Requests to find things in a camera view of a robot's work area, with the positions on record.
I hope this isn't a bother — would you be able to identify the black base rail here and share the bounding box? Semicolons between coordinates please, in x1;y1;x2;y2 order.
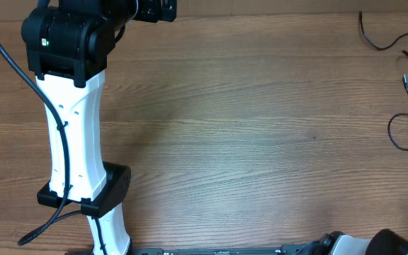
127;242;316;255

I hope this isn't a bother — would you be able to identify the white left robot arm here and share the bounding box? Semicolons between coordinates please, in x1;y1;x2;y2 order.
21;0;177;254

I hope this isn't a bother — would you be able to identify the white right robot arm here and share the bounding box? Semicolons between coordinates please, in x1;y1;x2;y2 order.
311;229;408;255

